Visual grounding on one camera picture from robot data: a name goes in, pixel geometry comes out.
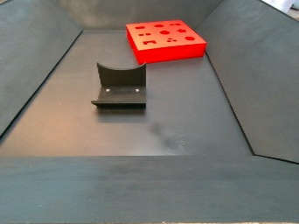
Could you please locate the black curved fixture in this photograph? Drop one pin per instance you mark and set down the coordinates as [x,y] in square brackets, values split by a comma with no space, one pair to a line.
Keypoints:
[122,86]

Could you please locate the red block with shaped holes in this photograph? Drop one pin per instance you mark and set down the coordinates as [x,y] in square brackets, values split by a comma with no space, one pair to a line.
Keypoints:
[165,40]

